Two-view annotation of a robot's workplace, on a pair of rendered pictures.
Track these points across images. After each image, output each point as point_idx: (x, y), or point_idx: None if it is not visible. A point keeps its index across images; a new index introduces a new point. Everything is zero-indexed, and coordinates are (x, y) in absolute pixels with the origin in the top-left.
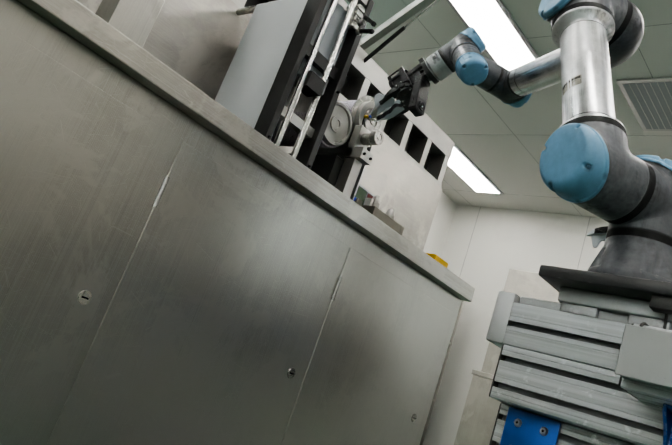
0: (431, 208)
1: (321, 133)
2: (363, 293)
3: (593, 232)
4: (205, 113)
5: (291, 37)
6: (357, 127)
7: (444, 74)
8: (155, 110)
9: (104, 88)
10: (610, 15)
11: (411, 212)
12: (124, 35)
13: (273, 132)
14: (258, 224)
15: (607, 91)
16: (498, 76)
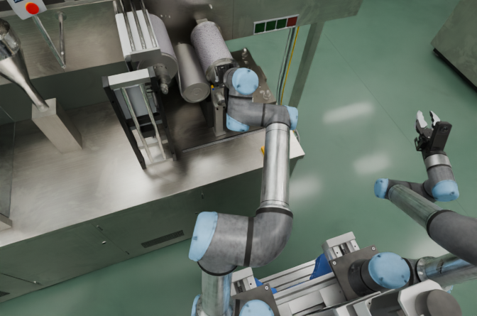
0: None
1: (170, 143)
2: (220, 189)
3: (416, 119)
4: (88, 223)
5: None
6: (211, 89)
7: None
8: None
9: None
10: (219, 276)
11: None
12: (37, 235)
13: (142, 160)
14: (146, 210)
15: (214, 307)
16: (259, 126)
